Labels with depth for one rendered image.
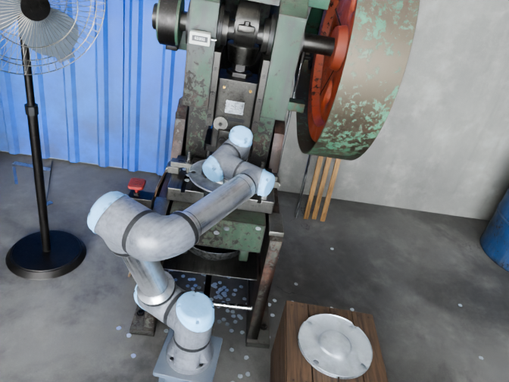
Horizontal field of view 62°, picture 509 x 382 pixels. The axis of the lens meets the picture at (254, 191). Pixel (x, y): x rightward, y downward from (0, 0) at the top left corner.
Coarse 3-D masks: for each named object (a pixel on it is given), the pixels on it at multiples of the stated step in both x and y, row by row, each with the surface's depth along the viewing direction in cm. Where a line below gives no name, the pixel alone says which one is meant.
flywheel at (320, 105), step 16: (336, 0) 176; (352, 0) 156; (336, 16) 176; (352, 16) 151; (320, 32) 187; (336, 32) 157; (336, 48) 154; (320, 64) 190; (336, 64) 158; (320, 80) 189; (336, 80) 161; (320, 96) 185; (320, 112) 180; (320, 128) 161
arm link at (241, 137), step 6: (240, 126) 134; (234, 132) 133; (240, 132) 133; (246, 132) 133; (228, 138) 136; (234, 138) 131; (240, 138) 132; (246, 138) 132; (252, 138) 134; (234, 144) 132; (240, 144) 132; (246, 144) 133; (240, 150) 133; (246, 150) 135; (246, 156) 139
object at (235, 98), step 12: (228, 72) 164; (240, 72) 163; (228, 84) 160; (240, 84) 160; (252, 84) 160; (216, 96) 163; (228, 96) 162; (240, 96) 162; (252, 96) 162; (216, 108) 164; (228, 108) 164; (240, 108) 164; (252, 108) 165; (216, 120) 166; (228, 120) 167; (240, 120) 167; (216, 132) 169; (228, 132) 166; (216, 144) 172
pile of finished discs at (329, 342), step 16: (320, 320) 174; (336, 320) 175; (304, 336) 166; (320, 336) 166; (336, 336) 167; (352, 336) 170; (304, 352) 159; (320, 352) 160; (336, 352) 161; (352, 352) 163; (368, 352) 164; (320, 368) 153; (336, 368) 155; (352, 368) 156
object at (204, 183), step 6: (198, 162) 181; (192, 168) 176; (198, 168) 177; (192, 174) 172; (198, 174) 173; (192, 180) 167; (198, 180) 169; (204, 180) 170; (210, 180) 170; (222, 180) 171; (198, 186) 165; (204, 186) 166; (210, 186) 166; (216, 186) 167; (210, 192) 163
